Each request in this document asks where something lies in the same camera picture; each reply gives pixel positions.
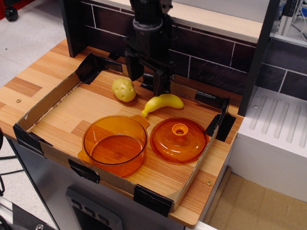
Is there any orange transparent pot lid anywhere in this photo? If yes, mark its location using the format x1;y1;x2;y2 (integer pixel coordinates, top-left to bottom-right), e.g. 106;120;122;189
150;117;209;164

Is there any orange transparent pot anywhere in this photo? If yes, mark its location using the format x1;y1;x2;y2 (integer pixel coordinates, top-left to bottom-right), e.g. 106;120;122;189
78;115;150;177

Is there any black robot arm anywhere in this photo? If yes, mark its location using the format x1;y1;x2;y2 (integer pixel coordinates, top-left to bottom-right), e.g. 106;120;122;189
124;0;175;96

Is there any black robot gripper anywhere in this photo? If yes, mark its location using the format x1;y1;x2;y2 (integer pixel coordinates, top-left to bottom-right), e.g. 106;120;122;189
124;21;175;96

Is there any dark shelf post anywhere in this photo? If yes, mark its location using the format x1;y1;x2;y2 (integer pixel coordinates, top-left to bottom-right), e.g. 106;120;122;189
238;0;280;116

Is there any cardboard fence with black tape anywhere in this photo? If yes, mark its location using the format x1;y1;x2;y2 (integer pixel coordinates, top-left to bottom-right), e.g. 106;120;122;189
13;54;236;216

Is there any black chair caster wheel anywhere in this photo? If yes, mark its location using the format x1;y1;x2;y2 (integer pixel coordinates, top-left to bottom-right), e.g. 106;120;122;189
4;5;18;22

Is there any light wooden shelf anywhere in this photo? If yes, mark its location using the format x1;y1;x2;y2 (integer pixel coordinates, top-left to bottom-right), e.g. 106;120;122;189
88;0;263;44

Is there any yellow plastic banana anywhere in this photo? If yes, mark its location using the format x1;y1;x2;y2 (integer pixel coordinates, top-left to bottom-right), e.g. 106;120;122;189
141;94;184;117

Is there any white toy sink drainboard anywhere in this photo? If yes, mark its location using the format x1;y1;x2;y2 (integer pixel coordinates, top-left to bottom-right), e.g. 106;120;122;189
229;87;307;202

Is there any yellow plastic potato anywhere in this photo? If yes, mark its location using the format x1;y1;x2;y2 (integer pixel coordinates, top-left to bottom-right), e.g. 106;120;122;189
112;78;136;102

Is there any grey toy oven front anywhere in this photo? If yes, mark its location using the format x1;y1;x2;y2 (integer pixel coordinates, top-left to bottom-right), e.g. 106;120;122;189
66;188;124;230

